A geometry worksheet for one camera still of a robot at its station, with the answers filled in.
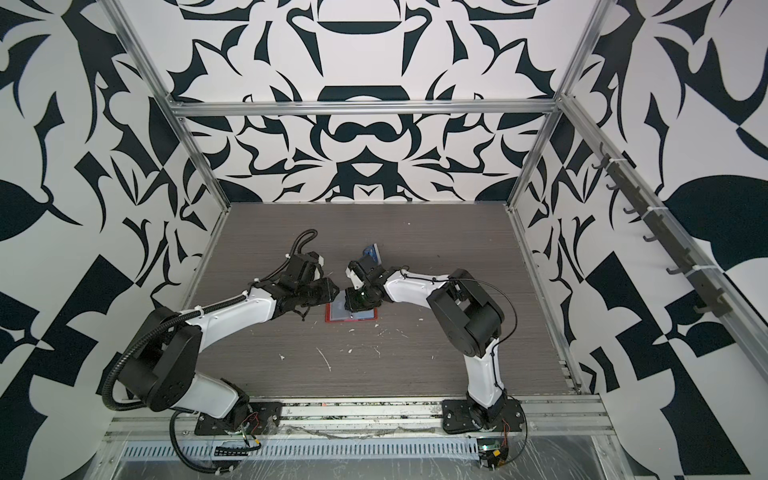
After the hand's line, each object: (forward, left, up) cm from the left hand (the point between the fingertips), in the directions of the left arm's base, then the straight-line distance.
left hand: (339, 285), depth 89 cm
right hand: (-3, -2, -5) cm, 7 cm away
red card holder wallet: (-5, +1, -7) cm, 9 cm away
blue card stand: (+15, -9, -4) cm, 18 cm away
